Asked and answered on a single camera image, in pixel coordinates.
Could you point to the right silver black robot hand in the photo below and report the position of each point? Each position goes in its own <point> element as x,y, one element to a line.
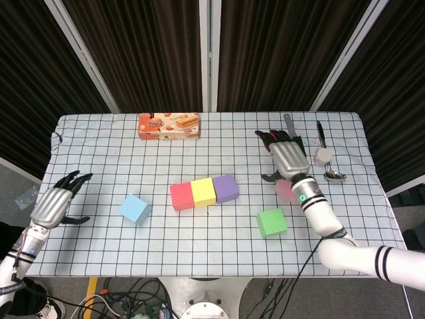
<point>290,157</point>

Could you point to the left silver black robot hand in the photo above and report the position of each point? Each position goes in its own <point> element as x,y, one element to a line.
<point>51,207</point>

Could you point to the green foam cube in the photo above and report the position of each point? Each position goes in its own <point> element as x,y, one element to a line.
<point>271,223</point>

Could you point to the purple foam cube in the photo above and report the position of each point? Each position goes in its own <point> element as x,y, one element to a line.
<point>225,187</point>

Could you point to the light blue foam cube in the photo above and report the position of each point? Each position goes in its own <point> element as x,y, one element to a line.
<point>133,208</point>

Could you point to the yellow foam cube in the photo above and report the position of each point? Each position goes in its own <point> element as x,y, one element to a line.
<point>203,192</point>

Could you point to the red foam cube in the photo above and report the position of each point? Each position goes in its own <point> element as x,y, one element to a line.
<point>182,196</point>

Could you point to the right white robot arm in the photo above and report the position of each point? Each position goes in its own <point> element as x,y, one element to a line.
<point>338,256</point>

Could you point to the small white jar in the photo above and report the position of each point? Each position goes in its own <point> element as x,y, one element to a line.
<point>323,156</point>

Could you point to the pink foam cube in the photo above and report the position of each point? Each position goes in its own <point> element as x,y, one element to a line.
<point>285,191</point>

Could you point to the black pen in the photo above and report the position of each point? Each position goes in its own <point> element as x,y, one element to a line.
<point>321,133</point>

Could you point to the metal spoon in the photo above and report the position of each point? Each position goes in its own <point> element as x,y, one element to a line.
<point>335,176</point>

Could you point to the black trouser leg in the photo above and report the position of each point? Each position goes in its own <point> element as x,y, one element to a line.
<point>31,292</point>

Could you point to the orange plug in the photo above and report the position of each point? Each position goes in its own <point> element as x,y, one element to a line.
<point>104,291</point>

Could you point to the black and white sneaker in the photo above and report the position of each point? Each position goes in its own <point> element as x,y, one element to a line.
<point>54,307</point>

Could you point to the dark pleated curtain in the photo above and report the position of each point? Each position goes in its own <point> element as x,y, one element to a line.
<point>142,50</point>
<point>391,83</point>
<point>275,50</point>
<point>33,83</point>

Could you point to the white black-checked tablecloth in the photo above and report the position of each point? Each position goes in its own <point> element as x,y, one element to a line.
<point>166,252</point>

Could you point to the orange wafer snack box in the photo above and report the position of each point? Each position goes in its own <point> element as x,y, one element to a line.
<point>169,126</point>

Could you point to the white frame post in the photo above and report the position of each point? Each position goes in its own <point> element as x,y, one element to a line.
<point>83,56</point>
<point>348,56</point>
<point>210,50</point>

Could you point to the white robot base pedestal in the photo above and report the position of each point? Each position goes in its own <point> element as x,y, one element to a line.
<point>204,299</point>

